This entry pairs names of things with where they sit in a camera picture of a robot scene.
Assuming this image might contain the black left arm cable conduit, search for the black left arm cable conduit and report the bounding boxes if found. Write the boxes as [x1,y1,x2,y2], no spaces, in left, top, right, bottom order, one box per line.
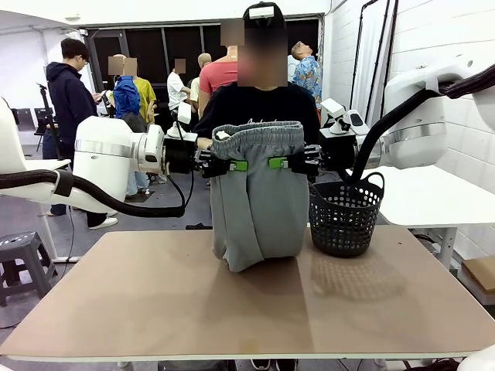
[0,168,195,219]

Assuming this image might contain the black perforated plastic basket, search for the black perforated plastic basket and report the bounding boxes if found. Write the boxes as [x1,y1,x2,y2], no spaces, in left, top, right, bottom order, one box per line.
[308,172,386,259]

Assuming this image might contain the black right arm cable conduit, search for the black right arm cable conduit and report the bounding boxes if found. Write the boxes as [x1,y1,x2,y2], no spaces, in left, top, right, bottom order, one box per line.
[339,63,495,183]

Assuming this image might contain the bald mannequin in cream shirt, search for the bald mannequin in cream shirt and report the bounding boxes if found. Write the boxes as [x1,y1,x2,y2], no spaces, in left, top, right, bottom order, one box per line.
[188,53,213,117]

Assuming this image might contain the white head-mounted device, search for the white head-mounted device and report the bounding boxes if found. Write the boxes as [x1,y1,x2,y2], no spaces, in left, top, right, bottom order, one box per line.
[248,5,277,19]

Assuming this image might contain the person in white t-shirt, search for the person in white t-shirt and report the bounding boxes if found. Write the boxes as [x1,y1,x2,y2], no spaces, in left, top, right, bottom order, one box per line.
[166,58,193,114]

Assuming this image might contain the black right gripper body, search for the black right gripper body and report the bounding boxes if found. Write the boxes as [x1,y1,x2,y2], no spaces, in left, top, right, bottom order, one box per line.
[319,134,360,172]

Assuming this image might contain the person in navy hoodie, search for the person in navy hoodie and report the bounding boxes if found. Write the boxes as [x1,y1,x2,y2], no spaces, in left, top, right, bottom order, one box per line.
[43,37,119,231]

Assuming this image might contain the black backdrop stand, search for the black backdrop stand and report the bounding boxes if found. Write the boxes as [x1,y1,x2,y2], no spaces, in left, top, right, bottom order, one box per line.
[347,0,400,129]

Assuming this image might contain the grey plastic stool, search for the grey plastic stool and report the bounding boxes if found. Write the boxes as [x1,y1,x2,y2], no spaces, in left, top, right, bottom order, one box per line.
[0,230,59,308]

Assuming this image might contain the brown cardboard box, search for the brown cardboard box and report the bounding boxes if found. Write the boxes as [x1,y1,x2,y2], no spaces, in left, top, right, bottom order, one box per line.
[462,255,495,306]

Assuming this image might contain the black cap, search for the black cap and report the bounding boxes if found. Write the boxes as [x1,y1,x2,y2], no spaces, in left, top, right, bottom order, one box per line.
[242,2,288,30]

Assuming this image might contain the mannequin in red shirt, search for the mannequin in red shirt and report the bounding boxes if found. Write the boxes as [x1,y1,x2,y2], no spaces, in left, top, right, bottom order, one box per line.
[198,19,241,114]

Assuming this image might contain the grey training pants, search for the grey training pants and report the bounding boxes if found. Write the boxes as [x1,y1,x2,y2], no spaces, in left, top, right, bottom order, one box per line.
[210,121,310,274]

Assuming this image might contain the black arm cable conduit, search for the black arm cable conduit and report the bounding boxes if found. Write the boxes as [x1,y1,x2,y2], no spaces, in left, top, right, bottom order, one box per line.
[339,63,495,183]
[0,168,195,219]

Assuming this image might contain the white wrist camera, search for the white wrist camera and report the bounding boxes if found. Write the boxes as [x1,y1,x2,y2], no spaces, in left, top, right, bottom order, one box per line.
[319,97,370,138]
[165,102,200,142]

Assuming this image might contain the white table with leg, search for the white table with leg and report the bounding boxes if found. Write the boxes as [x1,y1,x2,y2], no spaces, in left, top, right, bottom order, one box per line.
[23,158,73,260]

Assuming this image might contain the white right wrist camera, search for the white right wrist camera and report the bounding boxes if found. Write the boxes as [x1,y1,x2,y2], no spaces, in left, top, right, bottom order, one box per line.
[319,97,370,138]

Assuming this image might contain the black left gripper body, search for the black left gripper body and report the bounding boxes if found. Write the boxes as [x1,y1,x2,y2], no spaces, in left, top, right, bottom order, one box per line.
[163,136,203,175]

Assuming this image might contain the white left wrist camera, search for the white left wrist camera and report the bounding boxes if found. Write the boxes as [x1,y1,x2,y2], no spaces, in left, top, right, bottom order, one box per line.
[165,102,200,142]

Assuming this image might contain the mannequin in floral shirt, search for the mannequin in floral shirt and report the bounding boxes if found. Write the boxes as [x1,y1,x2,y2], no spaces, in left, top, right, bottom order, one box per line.
[288,40,323,110]

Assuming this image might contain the person in black t-shirt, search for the person in black t-shirt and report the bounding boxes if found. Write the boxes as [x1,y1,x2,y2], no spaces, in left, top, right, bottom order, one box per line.
[193,2,323,155]

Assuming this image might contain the white side table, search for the white side table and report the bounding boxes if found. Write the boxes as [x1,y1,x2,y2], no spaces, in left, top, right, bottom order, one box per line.
[347,165,495,271]

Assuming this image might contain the mannequin in yellow shirt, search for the mannequin in yellow shirt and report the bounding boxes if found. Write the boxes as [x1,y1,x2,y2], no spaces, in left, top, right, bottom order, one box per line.
[133,57,159,125]

